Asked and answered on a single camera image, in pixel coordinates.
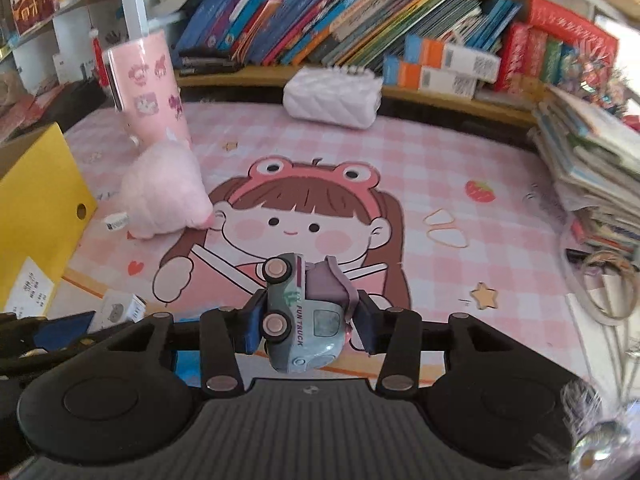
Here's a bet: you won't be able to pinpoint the large pink plush pig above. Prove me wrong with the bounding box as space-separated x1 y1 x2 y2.
117 141 216 240

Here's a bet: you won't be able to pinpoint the white quilted purse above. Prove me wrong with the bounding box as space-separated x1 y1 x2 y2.
282 65 383 131

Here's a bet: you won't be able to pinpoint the yellow cardboard box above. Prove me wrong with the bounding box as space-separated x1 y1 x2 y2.
0 122 98 318

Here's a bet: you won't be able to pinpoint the red tassel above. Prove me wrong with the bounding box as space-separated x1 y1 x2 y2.
90 30 111 87

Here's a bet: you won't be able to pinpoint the stack of papers and booklets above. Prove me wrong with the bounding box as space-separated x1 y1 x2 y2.
527 85 640 261

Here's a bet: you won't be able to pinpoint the blue clay lump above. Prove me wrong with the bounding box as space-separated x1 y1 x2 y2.
172 347 206 386

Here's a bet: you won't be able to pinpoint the row of blue leaning books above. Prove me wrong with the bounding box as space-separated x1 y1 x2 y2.
172 0 523 68

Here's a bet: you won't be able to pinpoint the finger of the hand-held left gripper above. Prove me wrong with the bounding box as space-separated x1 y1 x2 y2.
0 310 98 361

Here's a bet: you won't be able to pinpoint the pink cartoon print canister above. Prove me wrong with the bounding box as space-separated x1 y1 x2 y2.
102 29 193 148

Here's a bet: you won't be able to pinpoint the coiled band rings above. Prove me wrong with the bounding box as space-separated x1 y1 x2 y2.
565 250 640 322

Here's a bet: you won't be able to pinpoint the pink cartoon printed tablecloth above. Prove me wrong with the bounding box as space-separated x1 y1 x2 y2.
50 97 626 391

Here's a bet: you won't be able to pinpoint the small white box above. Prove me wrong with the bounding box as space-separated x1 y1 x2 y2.
97 290 147 331

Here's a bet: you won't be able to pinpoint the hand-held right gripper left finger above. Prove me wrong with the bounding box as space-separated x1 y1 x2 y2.
100 290 271 392

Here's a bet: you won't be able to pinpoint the shiny clear plastic wrapper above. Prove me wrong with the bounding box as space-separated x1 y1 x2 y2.
560 380 633 480

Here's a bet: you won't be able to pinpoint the white side shelf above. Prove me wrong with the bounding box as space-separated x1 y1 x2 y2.
0 0 136 92

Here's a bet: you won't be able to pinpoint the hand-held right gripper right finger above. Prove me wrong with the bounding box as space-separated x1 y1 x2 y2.
350 290 506 395

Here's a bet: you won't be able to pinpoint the pale green toy truck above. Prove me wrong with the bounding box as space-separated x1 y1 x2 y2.
262 252 358 375

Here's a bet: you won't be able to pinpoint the red boxed book set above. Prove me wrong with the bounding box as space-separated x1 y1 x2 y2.
495 0 618 96

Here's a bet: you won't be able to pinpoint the colourful ornament headdress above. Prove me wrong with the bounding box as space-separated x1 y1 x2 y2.
565 55 640 116

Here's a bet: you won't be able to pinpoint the orange and blue carton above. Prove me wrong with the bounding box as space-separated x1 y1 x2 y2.
382 55 478 100
404 34 502 83

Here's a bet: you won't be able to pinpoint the white and wooden bookshelf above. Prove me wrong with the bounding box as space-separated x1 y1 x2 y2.
116 0 640 128

